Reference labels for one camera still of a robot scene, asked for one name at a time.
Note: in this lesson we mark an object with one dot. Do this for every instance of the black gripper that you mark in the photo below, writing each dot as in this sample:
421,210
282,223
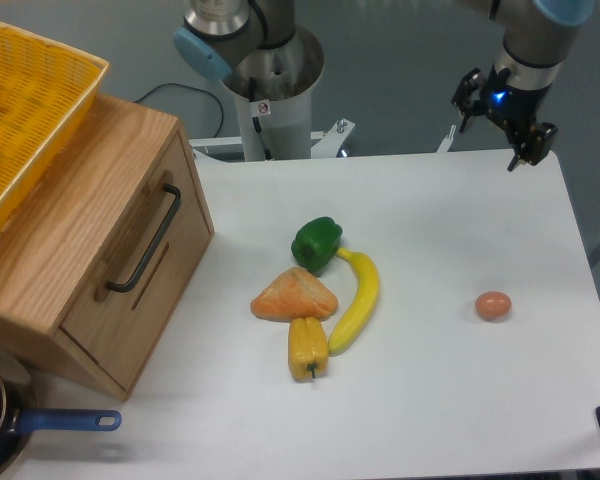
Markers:
512,109

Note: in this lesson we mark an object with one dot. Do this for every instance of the wooden top drawer black handle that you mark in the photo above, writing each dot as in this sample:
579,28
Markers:
120,315

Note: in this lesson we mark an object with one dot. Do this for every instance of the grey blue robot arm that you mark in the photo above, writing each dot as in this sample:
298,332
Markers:
216,36

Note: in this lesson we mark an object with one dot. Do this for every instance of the wooden drawer cabinet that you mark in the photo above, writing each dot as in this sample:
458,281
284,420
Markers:
52,244

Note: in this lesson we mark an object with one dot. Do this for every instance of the brown egg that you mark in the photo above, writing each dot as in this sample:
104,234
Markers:
492,305

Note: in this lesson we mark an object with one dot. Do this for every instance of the yellow banana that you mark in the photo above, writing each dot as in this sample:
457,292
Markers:
359,312

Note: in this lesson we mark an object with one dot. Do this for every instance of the green bell pepper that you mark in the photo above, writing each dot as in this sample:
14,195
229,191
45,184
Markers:
315,244

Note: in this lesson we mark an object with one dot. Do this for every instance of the yellow bell pepper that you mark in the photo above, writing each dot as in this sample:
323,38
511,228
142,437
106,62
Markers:
308,351

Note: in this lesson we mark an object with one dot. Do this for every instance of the yellow plastic basket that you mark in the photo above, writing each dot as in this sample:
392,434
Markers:
46,89

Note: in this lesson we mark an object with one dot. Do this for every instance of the white table bracket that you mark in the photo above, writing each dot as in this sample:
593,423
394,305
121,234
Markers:
447,141

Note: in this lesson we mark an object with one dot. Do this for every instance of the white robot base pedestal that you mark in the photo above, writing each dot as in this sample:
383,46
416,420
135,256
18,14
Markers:
272,90

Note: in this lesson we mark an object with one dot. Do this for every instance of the blue handled dark pan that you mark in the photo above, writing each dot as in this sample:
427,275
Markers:
20,416

